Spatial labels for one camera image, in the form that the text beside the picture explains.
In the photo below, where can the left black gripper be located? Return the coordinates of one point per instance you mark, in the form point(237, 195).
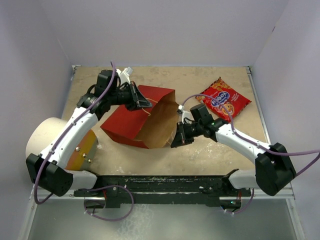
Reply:
point(137, 100)

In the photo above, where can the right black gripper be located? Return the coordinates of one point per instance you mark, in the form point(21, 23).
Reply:
point(179, 139)

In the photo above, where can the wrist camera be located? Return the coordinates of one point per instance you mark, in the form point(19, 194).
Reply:
point(124, 75)
point(186, 116)

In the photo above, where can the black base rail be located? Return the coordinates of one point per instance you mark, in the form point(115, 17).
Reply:
point(208, 190)

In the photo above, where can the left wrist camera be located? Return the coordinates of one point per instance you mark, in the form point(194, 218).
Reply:
point(124, 75)

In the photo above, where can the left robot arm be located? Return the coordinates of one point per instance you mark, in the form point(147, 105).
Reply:
point(48, 169)

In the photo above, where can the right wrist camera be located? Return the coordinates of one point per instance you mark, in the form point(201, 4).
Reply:
point(186, 116)

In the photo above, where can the white cylinder with orange lid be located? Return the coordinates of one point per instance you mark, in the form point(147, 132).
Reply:
point(49, 129)

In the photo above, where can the red paper bag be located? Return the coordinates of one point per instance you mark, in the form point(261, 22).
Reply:
point(148, 128)

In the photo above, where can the red cookie snack bag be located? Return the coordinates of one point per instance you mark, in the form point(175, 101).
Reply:
point(223, 100)

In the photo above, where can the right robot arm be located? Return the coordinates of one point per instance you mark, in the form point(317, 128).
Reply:
point(273, 168)

